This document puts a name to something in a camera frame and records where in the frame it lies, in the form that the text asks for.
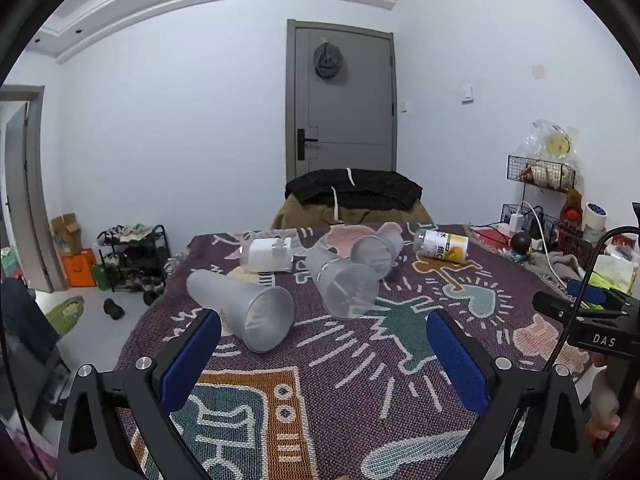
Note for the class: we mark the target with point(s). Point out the red book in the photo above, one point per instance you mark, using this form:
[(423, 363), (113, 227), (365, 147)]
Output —
[(490, 237)]

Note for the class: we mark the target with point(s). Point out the bottle with yellow label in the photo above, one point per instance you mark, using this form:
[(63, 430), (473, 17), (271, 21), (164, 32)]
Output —
[(442, 246)]

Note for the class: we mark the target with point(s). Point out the small frosted plastic cup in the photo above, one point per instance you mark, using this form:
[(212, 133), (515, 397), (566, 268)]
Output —
[(372, 255)]

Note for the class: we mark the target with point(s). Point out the cardboard box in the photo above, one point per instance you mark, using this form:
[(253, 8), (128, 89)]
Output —
[(67, 235)]

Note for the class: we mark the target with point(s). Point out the green bag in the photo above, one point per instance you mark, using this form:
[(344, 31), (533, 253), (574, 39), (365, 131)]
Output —
[(101, 277)]

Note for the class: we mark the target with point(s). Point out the dark cloth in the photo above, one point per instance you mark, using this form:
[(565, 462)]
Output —
[(25, 340)]

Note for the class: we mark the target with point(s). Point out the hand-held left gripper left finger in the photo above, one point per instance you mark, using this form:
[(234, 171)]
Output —
[(192, 360)]

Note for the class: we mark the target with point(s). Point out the printed blanket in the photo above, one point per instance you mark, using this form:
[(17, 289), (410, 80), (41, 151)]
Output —
[(350, 400)]

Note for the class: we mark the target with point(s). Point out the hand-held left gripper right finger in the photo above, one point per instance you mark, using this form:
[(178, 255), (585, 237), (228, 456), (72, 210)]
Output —
[(457, 360)]

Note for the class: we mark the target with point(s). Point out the black shoe rack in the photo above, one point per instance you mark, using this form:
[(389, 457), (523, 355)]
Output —
[(135, 260)]

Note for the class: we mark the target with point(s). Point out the brown bottle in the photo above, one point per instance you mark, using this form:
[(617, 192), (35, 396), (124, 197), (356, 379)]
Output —
[(571, 207)]

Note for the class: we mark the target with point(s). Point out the orange box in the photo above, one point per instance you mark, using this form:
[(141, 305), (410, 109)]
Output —
[(79, 270)]

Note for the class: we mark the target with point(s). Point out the white tape roll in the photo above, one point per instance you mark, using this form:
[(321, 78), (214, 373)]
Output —
[(596, 217)]

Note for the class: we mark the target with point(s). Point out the black slipper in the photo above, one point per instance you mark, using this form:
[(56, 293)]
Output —
[(114, 309)]

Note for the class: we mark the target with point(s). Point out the white charger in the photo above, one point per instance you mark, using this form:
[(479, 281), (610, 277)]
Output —
[(517, 221)]

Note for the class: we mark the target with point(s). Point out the grey hat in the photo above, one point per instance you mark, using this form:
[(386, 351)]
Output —
[(329, 62)]

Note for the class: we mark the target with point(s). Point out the large frosted plastic cup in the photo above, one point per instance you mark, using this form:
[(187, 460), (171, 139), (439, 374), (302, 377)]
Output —
[(235, 305)]

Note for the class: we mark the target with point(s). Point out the person's right hand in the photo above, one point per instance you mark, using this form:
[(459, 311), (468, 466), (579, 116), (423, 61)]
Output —
[(600, 400)]

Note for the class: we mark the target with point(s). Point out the grey cloth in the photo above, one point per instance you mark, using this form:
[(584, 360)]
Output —
[(552, 265)]

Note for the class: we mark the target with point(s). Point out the black crate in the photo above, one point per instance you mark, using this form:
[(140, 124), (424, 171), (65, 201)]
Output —
[(575, 247)]

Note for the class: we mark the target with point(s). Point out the brown chair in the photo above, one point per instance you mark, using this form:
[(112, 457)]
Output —
[(305, 215)]

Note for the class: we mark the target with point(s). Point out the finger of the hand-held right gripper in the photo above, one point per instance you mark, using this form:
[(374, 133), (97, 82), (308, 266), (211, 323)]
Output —
[(595, 292), (560, 306)]

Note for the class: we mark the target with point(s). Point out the clear plastic bag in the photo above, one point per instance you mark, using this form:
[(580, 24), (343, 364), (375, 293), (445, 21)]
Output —
[(550, 140)]

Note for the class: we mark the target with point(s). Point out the white light switch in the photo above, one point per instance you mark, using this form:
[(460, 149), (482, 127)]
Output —
[(467, 93)]

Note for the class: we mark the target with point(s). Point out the black ball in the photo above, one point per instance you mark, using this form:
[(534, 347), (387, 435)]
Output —
[(521, 244)]

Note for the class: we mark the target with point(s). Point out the clear cup with white label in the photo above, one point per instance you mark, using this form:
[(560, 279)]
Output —
[(267, 255)]

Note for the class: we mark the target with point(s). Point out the black jacket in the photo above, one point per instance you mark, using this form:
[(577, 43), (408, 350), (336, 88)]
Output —
[(370, 187)]

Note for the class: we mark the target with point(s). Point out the grey side door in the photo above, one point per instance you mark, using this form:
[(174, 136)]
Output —
[(27, 185)]

